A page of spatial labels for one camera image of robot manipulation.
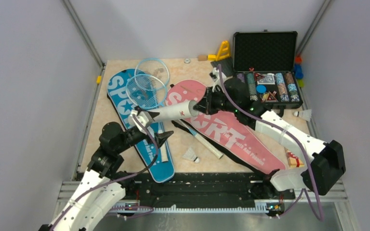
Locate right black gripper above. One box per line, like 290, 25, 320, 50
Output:
194, 86, 238, 116

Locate white shuttlecock tube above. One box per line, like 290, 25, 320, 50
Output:
128, 100, 199, 126

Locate white shuttlecock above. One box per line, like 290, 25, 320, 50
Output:
293, 109, 312, 122
182, 147, 200, 163

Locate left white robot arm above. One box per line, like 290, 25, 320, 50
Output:
40, 122, 173, 231

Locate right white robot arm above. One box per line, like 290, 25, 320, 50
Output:
193, 78, 346, 198

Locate lower blue badminton racket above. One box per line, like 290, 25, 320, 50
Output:
125, 75, 224, 159

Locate blue badminton racket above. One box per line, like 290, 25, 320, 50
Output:
134, 58, 170, 90
125, 75, 224, 159

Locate upper blue badminton racket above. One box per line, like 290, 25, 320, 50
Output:
134, 58, 170, 90

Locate dark grey building plate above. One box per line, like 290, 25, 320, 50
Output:
211, 57, 234, 77

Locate small wooden block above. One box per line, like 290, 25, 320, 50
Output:
197, 54, 208, 62

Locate yellow letter A toy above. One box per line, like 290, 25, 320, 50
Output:
207, 40, 231, 61

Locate pink racket cover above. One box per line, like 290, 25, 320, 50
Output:
165, 79, 286, 174

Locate blue racket cover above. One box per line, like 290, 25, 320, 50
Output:
106, 68, 176, 184

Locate black poker chip case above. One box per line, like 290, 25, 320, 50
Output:
232, 31, 303, 111

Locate coloured toys in corner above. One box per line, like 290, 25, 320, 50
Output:
294, 56, 304, 88

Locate red white card box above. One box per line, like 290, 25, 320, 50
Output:
286, 150, 304, 168

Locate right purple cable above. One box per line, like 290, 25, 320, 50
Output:
217, 64, 325, 222

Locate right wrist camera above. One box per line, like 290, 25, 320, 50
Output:
209, 67, 226, 92

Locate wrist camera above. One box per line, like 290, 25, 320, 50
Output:
209, 67, 226, 92
132, 110, 155, 128

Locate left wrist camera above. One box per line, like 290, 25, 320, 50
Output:
132, 110, 155, 128

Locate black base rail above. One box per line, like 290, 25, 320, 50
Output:
120, 172, 295, 209

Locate yellow clip on frame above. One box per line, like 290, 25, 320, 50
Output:
96, 76, 102, 85

